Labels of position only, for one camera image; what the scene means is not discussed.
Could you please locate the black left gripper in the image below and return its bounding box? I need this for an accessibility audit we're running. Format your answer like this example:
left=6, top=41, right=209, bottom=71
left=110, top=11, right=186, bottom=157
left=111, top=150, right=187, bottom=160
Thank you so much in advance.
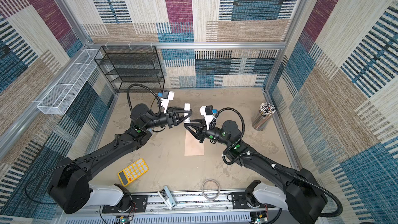
left=143, top=108, right=191, bottom=133

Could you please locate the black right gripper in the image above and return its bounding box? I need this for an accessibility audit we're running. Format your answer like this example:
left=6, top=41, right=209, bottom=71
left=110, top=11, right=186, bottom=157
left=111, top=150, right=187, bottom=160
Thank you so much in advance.
left=183, top=118, right=231, bottom=146

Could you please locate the white glue stick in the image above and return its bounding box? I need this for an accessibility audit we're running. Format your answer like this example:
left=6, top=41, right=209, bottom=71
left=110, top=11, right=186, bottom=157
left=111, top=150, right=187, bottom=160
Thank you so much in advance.
left=184, top=103, right=192, bottom=123

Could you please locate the pink envelope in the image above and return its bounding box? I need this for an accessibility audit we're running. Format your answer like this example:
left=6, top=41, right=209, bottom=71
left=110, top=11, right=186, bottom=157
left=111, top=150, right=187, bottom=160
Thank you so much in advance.
left=184, top=131, right=204, bottom=156

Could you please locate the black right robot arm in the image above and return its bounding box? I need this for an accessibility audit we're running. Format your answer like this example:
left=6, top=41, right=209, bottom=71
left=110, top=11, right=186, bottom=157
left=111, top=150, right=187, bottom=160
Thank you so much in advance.
left=184, top=113, right=343, bottom=224

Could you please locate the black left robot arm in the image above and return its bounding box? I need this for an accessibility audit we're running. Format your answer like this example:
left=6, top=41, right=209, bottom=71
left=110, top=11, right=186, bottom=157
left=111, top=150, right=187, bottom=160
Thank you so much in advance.
left=23, top=91, right=192, bottom=214

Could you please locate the cup of pencils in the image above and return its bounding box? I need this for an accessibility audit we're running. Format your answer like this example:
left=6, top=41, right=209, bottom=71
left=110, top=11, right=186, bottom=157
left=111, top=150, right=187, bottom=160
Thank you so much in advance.
left=252, top=102, right=276, bottom=131

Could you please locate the light blue stapler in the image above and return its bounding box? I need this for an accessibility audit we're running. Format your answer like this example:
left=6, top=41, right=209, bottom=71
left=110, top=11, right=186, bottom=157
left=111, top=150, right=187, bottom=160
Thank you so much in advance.
left=157, top=186, right=176, bottom=210

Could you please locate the yellow calculator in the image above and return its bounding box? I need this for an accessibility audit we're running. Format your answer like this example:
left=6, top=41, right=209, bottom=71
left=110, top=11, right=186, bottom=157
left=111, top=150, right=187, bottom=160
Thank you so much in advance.
left=118, top=158, right=149, bottom=187

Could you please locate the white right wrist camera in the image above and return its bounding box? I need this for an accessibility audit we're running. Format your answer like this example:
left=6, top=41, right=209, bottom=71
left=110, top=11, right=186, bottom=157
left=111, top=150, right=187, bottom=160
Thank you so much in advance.
left=200, top=105, right=217, bottom=130

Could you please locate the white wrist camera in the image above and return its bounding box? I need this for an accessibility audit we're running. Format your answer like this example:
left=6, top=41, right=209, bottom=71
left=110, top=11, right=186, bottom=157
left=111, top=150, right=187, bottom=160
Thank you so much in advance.
left=158, top=90, right=175, bottom=114
left=200, top=105, right=217, bottom=130

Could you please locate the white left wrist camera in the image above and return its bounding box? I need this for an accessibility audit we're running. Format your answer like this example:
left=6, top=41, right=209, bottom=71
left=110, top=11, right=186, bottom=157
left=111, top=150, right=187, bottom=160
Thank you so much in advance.
left=158, top=90, right=175, bottom=114

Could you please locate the coiled white cable ring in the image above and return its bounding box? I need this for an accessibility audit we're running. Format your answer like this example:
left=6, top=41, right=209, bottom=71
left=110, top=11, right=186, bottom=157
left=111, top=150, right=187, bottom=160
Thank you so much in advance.
left=201, top=178, right=221, bottom=201

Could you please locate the black wire shelf rack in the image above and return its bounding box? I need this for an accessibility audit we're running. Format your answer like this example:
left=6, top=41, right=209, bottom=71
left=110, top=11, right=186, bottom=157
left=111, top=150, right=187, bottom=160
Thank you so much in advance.
left=94, top=46, right=165, bottom=93

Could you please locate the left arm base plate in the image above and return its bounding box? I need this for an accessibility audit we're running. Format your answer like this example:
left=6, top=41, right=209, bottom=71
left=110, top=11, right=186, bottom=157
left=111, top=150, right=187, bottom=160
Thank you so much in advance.
left=102, top=195, right=148, bottom=214

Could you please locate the white wire mesh basket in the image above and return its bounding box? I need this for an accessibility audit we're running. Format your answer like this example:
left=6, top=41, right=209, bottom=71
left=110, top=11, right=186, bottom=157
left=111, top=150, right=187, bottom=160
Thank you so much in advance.
left=37, top=49, right=98, bottom=115

